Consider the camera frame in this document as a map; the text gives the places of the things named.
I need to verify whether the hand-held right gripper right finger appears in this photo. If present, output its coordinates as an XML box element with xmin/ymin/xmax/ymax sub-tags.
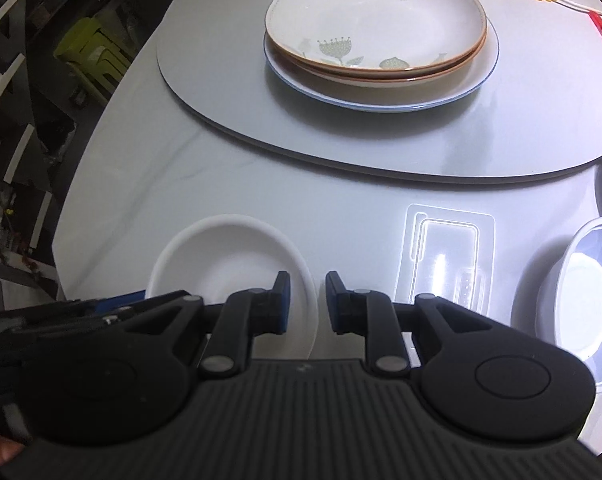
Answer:
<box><xmin>325</xmin><ymin>271</ymin><xmax>502</xmax><ymax>377</ymax></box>

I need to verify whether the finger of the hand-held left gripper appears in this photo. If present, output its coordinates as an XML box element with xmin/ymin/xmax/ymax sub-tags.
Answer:
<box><xmin>87</xmin><ymin>289</ymin><xmax>148</xmax><ymax>314</ymax></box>

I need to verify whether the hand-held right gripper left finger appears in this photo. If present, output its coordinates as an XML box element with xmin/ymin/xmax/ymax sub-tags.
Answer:
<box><xmin>113</xmin><ymin>271</ymin><xmax>292</xmax><ymax>379</ymax></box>

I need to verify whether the small white dish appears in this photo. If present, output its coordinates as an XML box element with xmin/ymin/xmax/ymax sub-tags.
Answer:
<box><xmin>145</xmin><ymin>214</ymin><xmax>318</xmax><ymax>361</ymax></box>

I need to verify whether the white plate with red flower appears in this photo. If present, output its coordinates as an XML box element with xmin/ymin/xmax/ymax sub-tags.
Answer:
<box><xmin>264</xmin><ymin>15</ymin><xmax>500</xmax><ymax>113</ymax></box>

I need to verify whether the cream plate with brown rim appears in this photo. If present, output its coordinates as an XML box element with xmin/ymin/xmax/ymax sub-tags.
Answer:
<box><xmin>264</xmin><ymin>30</ymin><xmax>489</xmax><ymax>86</ymax></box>

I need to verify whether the cream plate with grey flowers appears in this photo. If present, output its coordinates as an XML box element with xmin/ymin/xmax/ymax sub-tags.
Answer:
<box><xmin>265</xmin><ymin>0</ymin><xmax>488</xmax><ymax>72</ymax></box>

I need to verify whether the clear plastic tray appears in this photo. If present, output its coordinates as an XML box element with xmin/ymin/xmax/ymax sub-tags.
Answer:
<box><xmin>393</xmin><ymin>203</ymin><xmax>496</xmax><ymax>311</ymax></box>

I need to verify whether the grey round turntable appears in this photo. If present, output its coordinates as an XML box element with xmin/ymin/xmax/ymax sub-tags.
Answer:
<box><xmin>156</xmin><ymin>0</ymin><xmax>602</xmax><ymax>183</ymax></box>

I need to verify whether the white slatted rack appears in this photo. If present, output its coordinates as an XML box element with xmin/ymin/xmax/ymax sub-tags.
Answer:
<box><xmin>0</xmin><ymin>0</ymin><xmax>82</xmax><ymax>261</ymax></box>

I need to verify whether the stack of green stools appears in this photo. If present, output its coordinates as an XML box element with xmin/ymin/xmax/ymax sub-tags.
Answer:
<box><xmin>53</xmin><ymin>16</ymin><xmax>134</xmax><ymax>106</ymax></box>

